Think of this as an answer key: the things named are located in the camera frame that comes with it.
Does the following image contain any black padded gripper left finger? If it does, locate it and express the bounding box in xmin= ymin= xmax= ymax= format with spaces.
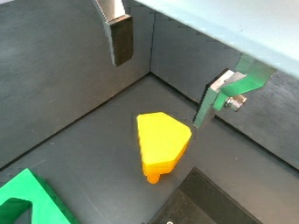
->
xmin=92 ymin=0 xmax=133 ymax=67

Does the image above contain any green shape sorter board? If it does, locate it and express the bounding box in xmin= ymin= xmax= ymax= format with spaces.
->
xmin=0 ymin=169 xmax=80 ymax=224

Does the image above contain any green metal gripper right finger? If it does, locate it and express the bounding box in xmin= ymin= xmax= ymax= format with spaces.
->
xmin=193 ymin=54 xmax=276 ymax=129

